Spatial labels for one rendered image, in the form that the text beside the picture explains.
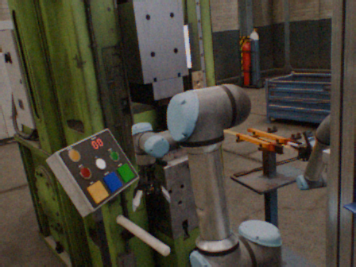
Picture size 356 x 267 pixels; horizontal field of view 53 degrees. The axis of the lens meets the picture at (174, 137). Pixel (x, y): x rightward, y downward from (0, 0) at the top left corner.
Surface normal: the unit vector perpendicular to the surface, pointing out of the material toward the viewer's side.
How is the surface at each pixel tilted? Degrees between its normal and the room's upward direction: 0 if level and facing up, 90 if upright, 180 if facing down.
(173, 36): 90
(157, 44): 90
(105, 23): 90
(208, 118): 84
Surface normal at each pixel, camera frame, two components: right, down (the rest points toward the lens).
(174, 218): 0.61, 0.16
